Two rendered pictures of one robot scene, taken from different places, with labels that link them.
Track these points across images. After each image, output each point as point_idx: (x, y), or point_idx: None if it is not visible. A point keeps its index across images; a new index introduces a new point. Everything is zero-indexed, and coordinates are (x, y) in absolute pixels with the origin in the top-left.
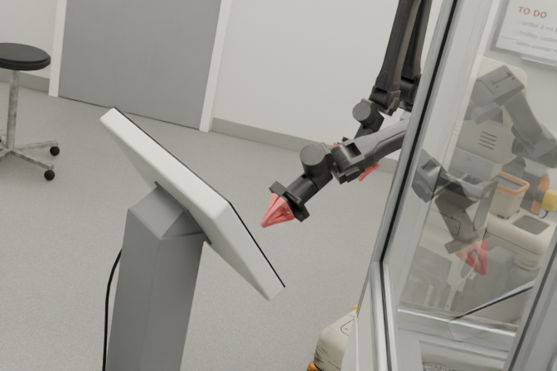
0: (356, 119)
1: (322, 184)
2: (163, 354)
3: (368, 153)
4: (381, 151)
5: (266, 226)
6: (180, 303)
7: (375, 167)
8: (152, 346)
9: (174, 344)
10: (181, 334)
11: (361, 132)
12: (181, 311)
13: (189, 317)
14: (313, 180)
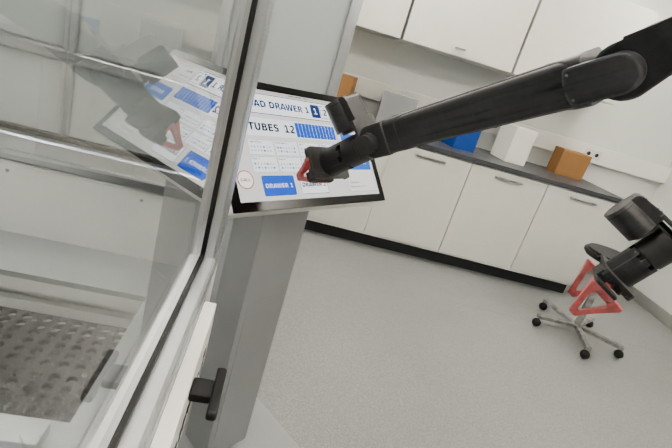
0: (604, 215)
1: (345, 150)
2: (236, 269)
3: (388, 119)
4: (408, 125)
5: (299, 179)
6: (251, 227)
7: (610, 309)
8: (231, 253)
9: (243, 266)
10: (248, 261)
11: (623, 250)
12: (251, 237)
13: (255, 250)
14: (341, 142)
